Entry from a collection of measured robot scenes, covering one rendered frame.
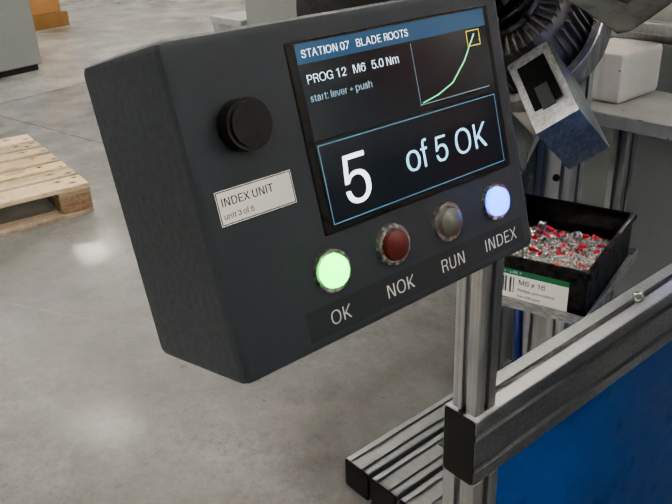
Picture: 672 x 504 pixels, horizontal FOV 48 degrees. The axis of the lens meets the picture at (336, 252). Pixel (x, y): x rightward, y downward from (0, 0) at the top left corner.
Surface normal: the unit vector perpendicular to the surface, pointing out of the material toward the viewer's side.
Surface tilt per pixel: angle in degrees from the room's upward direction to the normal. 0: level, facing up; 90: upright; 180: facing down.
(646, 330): 90
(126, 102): 90
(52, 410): 0
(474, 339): 90
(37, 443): 0
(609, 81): 90
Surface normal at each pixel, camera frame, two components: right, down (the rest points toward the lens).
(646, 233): -0.76, 0.31
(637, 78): 0.65, 0.31
